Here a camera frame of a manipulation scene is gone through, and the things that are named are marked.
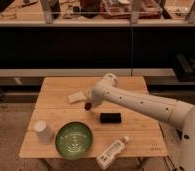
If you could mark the red pepper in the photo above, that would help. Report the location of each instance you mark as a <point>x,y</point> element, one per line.
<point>88,106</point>

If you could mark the white paper cup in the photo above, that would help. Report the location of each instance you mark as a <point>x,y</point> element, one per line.
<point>44,132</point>

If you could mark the wooden shelf with clutter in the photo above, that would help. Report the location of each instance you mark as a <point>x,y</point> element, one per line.
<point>97,13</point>

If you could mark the white plastic bottle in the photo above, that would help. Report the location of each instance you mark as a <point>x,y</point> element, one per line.
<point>110,154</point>

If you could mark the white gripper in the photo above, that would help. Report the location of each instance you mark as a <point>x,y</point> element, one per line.
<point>95,97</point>

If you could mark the green round plate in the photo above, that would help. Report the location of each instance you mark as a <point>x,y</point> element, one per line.
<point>73,140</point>

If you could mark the black rectangular block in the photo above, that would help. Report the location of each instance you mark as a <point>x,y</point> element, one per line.
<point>110,118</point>

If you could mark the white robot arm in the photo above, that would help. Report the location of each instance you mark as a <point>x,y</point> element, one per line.
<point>176,113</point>

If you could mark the wooden table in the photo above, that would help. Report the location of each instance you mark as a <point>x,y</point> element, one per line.
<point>52,106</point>

